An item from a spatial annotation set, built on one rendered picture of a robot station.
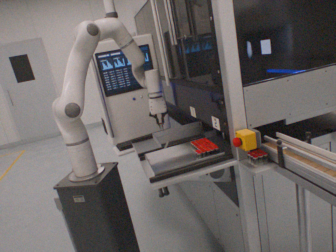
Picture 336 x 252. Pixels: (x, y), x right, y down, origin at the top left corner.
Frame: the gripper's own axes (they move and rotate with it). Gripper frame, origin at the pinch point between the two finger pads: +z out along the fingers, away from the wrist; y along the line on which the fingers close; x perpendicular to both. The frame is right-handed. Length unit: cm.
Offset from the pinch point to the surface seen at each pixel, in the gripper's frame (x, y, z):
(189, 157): 37.1, -7.3, 13.1
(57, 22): -487, 126, -152
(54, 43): -487, 142, -112
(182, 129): -10.3, -15.1, 10.8
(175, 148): 24.8, -2.9, 11.2
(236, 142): 63, -22, 2
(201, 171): 55, -8, 14
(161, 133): -9.2, -0.2, 10.2
